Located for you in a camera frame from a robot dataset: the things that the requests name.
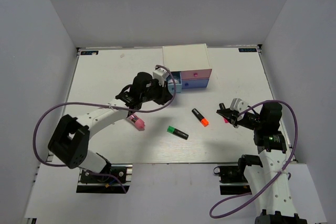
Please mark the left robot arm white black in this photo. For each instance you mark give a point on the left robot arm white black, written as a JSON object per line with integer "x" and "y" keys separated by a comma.
{"x": 70, "y": 140}

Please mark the pink drawer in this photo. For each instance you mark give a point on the pink drawer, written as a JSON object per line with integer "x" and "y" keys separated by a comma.
{"x": 196, "y": 74}

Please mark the light blue drawer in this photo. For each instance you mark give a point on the light blue drawer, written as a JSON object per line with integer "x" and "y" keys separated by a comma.
{"x": 178, "y": 87}

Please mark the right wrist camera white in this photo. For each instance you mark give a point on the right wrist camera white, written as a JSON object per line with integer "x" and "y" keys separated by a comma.
{"x": 238, "y": 105}

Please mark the orange highlighter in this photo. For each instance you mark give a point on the orange highlighter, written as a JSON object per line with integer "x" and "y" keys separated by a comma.
{"x": 200, "y": 117}

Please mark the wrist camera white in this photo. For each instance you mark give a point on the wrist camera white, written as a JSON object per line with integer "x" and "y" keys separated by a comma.
{"x": 238, "y": 105}
{"x": 160, "y": 75}

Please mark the green highlighter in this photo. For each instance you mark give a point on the green highlighter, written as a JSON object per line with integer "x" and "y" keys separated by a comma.
{"x": 177, "y": 132}

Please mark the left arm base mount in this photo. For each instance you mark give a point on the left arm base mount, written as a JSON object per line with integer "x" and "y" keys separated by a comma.
{"x": 119, "y": 183}

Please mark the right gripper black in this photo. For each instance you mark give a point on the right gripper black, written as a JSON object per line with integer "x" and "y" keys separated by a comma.
{"x": 229, "y": 115}

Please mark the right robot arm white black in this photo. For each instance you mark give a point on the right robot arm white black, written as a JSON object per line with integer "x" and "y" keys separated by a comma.
{"x": 263, "y": 176}

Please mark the right table label sticker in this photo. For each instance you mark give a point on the right table label sticker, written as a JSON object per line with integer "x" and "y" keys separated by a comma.
{"x": 247, "y": 49}

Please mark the white drawer cabinet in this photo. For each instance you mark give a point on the white drawer cabinet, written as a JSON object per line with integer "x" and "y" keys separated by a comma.
{"x": 186, "y": 57}

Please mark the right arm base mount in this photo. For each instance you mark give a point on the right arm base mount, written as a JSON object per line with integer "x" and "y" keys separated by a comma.
{"x": 231, "y": 180}

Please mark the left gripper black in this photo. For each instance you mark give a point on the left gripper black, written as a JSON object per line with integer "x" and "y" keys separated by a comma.
{"x": 164, "y": 95}

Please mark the clear paper clip jar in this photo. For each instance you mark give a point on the clear paper clip jar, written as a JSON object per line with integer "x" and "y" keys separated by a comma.
{"x": 173, "y": 78}

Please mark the left table label sticker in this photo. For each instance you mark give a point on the left table label sticker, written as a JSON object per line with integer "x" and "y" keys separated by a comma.
{"x": 89, "y": 53}

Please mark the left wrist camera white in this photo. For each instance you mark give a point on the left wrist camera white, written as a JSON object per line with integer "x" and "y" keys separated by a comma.
{"x": 160, "y": 75}

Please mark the pink capped pen tube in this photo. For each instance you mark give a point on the pink capped pen tube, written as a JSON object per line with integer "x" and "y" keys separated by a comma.
{"x": 137, "y": 122}

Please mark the table label sticker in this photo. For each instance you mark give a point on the table label sticker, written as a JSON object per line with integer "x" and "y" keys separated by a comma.
{"x": 89, "y": 53}
{"x": 247, "y": 49}

